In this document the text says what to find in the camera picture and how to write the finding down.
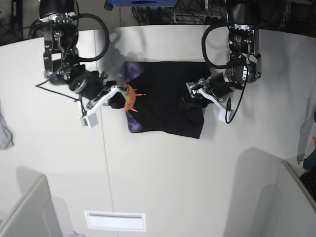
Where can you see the blue box behind table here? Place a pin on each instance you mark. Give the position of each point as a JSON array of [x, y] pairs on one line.
[[154, 3]]

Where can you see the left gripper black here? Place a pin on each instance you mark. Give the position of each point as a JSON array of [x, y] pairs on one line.
[[213, 88]]

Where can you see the grey left partition panel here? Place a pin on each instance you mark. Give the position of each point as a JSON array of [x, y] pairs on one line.
[[34, 214]]

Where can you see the grey partition panel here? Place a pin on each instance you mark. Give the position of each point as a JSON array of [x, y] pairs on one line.
[[34, 214], [298, 213]]

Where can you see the grey cloth at left edge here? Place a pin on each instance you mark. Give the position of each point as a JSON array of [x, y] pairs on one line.
[[6, 136]]

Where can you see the black printed T-shirt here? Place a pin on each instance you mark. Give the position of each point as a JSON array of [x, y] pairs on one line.
[[154, 99]]

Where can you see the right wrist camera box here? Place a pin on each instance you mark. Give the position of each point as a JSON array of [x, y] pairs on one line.
[[89, 121]]

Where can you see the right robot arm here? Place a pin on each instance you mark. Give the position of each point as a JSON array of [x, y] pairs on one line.
[[62, 62]]

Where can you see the black keyboard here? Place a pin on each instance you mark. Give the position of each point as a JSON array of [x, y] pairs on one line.
[[309, 181]]

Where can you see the grey right partition panel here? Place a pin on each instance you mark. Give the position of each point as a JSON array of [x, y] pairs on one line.
[[298, 213]]

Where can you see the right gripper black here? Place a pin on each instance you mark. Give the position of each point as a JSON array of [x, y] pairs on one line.
[[90, 84]]

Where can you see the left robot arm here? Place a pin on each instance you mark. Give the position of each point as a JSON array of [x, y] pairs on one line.
[[243, 67]]

